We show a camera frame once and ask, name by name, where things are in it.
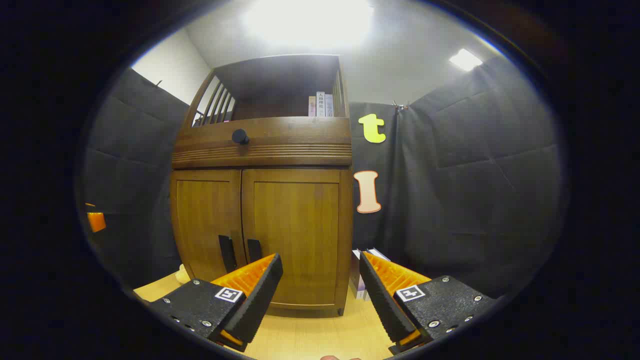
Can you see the small ceiling light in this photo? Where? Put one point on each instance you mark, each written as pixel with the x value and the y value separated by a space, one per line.
pixel 465 59

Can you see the cream plush toy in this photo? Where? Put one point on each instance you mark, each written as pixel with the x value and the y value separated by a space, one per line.
pixel 182 275

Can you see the large ceiling light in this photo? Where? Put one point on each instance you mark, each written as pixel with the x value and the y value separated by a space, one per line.
pixel 307 20

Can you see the black backdrop cloth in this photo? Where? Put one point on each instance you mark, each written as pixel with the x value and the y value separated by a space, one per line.
pixel 475 175

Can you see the metal cloth clip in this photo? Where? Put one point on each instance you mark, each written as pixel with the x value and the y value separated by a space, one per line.
pixel 400 106

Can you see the black round knob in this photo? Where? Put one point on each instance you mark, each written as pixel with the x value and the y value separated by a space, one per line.
pixel 240 136

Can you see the pale blue spine book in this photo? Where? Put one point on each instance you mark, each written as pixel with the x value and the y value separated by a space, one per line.
pixel 329 105

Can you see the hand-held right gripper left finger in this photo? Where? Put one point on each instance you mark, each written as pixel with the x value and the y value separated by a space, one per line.
pixel 260 295

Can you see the wooden cabinet door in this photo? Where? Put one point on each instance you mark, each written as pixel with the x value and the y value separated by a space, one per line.
pixel 205 215
pixel 300 225

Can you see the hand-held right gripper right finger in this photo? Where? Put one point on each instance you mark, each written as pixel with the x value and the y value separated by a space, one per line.
pixel 382 295

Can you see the pink spine book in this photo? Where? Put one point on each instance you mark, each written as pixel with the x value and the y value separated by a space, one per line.
pixel 312 106

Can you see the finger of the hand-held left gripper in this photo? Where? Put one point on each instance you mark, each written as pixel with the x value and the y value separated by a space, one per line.
pixel 96 221

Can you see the wooden double-door shoe cabinet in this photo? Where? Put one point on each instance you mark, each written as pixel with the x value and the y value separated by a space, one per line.
pixel 260 150

